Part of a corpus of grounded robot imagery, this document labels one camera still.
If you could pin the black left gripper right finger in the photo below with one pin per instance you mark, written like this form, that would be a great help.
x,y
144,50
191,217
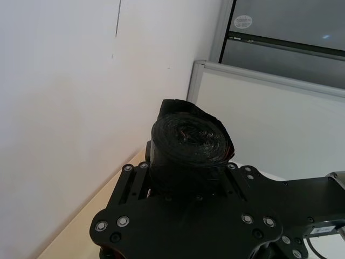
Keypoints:
x,y
242,180

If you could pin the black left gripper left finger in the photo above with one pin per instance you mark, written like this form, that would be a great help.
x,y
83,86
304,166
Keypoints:
x,y
133,180

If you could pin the roll of black plastic bags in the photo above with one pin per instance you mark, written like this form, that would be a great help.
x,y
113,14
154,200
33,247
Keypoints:
x,y
188,140

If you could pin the round white sticker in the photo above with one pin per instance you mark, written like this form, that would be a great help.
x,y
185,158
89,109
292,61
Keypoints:
x,y
243,21

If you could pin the white board with aluminium frame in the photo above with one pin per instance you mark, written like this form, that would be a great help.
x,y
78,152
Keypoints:
x,y
269,121

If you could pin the dark glass window with frame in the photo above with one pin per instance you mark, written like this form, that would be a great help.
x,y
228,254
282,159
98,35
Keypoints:
x,y
283,35

